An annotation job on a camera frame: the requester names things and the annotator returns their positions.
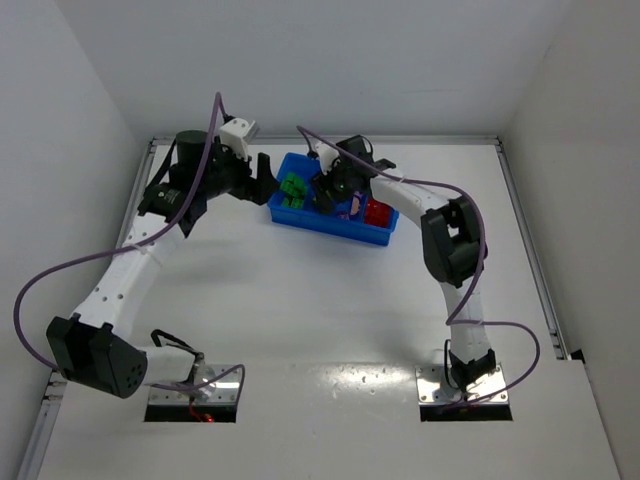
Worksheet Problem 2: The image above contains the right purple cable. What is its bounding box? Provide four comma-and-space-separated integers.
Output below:
296, 124, 541, 412

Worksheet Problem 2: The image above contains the metal base plate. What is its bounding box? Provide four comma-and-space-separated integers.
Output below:
147, 363, 246, 408
415, 363, 510, 405

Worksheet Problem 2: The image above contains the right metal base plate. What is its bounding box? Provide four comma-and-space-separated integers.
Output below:
415, 363, 510, 405

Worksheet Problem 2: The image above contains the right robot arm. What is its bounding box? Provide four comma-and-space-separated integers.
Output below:
310, 135, 496, 392

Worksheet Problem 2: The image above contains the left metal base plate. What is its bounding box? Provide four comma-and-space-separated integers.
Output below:
147, 363, 246, 408

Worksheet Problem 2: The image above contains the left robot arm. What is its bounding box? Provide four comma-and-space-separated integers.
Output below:
46, 119, 279, 398

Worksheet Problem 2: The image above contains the green four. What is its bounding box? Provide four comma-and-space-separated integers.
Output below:
280, 172, 308, 209

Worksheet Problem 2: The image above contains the red lego plate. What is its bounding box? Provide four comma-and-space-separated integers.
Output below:
363, 198, 392, 228

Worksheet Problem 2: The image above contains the purple flower lego piece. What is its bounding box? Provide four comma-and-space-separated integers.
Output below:
349, 195, 367, 216

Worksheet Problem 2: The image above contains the blue divided sorting bin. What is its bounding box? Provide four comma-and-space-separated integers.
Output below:
268, 152, 399, 246

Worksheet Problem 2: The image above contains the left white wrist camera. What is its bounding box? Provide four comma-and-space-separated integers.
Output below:
218, 117, 259, 160

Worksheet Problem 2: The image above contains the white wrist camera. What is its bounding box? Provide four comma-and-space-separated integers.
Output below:
218, 117, 259, 160
314, 141, 340, 175

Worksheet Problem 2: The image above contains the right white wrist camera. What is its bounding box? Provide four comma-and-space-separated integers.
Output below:
314, 141, 340, 175

